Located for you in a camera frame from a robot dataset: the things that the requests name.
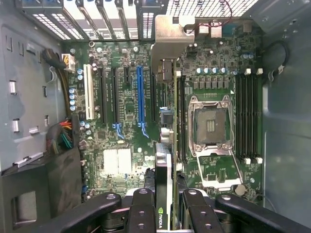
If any open metal socket cover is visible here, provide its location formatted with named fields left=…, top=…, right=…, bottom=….
left=197, top=150, right=244, bottom=190

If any black plastic shroud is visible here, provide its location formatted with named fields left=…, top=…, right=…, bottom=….
left=0, top=148, right=85, bottom=233

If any long black expansion slot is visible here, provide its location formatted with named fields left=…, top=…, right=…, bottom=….
left=149, top=72, right=158, bottom=123
left=111, top=67, right=120, bottom=124
left=98, top=67, right=108, bottom=125

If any red and black fan wire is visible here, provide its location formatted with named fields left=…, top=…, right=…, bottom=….
left=193, top=0, right=232, bottom=28

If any black RAM slot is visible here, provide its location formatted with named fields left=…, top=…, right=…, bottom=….
left=242, top=69, right=250, bottom=164
left=235, top=69, right=243, bottom=164
left=255, top=69, right=264, bottom=164
left=249, top=69, right=257, bottom=164

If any blue expansion slot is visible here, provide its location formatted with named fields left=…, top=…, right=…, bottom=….
left=136, top=65, right=149, bottom=139

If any open dark grey PC case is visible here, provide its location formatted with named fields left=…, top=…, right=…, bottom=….
left=0, top=0, right=311, bottom=233

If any coloured power wire bundle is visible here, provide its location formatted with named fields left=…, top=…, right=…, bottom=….
left=45, top=116, right=74, bottom=156

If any silver chipset heatsink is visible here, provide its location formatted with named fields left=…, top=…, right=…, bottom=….
left=103, top=148, right=133, bottom=176

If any green motherboard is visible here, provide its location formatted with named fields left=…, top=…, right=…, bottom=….
left=60, top=40, right=265, bottom=203

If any black sleeved yellow wire bundle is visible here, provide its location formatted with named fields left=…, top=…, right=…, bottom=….
left=41, top=48, right=72, bottom=117

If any metal CPU socket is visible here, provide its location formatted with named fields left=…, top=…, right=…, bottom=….
left=188, top=94, right=236, bottom=157

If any thin black wire loop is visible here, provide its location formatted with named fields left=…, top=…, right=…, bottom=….
left=261, top=39, right=290, bottom=77

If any white expansion slot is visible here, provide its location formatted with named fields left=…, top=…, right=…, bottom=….
left=83, top=63, right=96, bottom=121

